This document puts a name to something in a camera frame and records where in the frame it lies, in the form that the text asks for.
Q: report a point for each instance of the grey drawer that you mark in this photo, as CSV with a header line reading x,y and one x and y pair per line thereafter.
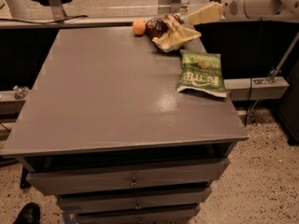
x,y
128,177
134,200
142,216

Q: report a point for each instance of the crumpled clear plastic wrapper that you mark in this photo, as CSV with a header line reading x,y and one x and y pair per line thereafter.
x,y
20,92

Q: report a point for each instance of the grey side ledge right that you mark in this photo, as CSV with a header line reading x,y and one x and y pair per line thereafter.
x,y
252,89

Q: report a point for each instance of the grey top drawer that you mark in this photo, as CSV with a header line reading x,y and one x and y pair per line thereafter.
x,y
128,177

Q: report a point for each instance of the black shoe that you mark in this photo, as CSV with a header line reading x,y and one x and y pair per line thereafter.
x,y
30,214

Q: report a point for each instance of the brown sea salt chip bag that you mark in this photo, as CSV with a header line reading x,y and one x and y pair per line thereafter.
x,y
168,34

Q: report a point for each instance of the grey metal rail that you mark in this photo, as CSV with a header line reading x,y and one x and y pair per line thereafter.
x,y
79,21

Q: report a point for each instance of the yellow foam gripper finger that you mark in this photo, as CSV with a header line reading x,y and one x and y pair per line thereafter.
x,y
211,12

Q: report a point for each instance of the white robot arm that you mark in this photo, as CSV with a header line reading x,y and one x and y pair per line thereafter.
x,y
246,10

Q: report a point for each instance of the grey middle drawer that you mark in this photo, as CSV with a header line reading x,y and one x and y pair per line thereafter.
x,y
134,200

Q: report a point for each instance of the grey bottom drawer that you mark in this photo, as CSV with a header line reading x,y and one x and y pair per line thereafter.
x,y
142,216

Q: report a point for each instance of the orange fruit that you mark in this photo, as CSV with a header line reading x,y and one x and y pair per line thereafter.
x,y
139,27

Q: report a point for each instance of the green kettle chip bag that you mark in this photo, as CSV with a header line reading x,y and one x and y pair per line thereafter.
x,y
201,72

